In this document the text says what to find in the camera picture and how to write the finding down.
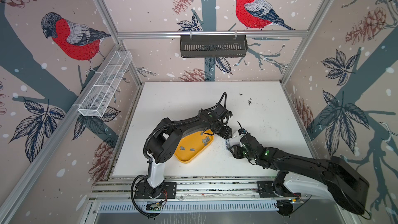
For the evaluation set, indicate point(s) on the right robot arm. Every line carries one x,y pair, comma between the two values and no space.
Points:
348,188

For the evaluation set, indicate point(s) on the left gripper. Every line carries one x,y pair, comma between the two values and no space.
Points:
226,132

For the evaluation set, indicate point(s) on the black wall basket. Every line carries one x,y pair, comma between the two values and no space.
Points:
213,46

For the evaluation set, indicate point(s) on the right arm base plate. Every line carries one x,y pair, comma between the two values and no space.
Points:
269,189

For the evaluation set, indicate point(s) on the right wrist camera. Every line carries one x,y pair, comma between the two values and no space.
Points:
242,131

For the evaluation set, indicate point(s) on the yellow plastic tray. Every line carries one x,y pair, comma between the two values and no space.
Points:
190,147

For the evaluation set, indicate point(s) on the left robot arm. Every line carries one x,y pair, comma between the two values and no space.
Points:
163,141

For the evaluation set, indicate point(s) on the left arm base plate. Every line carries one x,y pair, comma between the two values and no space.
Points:
143,191

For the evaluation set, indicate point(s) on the white wire mesh shelf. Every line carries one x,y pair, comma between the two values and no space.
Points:
100,95

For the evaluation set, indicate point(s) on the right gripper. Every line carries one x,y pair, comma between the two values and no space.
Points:
235,150

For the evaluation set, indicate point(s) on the aluminium mounting rail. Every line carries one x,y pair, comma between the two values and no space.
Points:
201,189

